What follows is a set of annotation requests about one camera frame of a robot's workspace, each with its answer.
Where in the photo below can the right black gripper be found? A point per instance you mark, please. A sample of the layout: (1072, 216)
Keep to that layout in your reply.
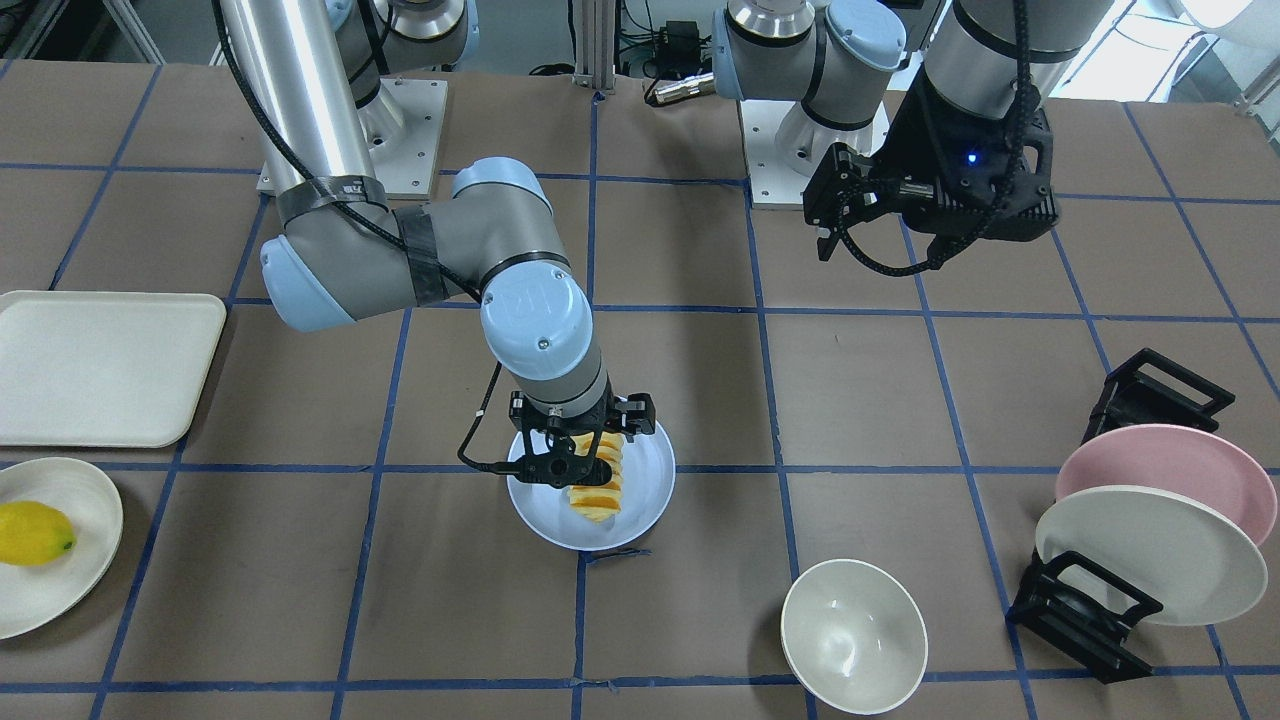
(637, 413)

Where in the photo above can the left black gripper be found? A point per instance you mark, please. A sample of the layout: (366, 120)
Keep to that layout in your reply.
(918, 138)

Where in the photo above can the blue plate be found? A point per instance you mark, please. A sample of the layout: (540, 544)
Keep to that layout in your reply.
(648, 480)

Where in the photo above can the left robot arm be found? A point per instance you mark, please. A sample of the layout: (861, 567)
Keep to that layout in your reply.
(837, 61)

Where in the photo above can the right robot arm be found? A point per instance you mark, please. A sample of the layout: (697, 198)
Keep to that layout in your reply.
(345, 255)

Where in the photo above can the pink plate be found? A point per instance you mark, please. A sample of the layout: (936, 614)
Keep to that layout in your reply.
(1181, 460)

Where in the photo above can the black plate rack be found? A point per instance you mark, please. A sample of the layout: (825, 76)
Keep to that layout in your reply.
(1148, 388)

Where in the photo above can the cream plate in rack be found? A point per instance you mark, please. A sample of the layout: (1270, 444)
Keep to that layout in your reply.
(1185, 555)

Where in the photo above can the white plate under lemon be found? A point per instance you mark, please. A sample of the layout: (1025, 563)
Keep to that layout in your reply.
(34, 595)

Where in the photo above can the white bowl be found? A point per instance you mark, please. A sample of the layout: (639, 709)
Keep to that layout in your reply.
(854, 637)

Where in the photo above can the white rectangular tray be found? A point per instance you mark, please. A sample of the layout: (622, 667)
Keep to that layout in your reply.
(104, 369)

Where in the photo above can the yellow lemon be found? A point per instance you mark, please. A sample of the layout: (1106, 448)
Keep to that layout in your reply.
(33, 533)

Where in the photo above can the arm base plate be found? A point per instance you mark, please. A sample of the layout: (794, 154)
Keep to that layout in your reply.
(783, 147)
(387, 148)

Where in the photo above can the aluminium frame post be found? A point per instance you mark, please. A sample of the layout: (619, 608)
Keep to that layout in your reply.
(594, 26)

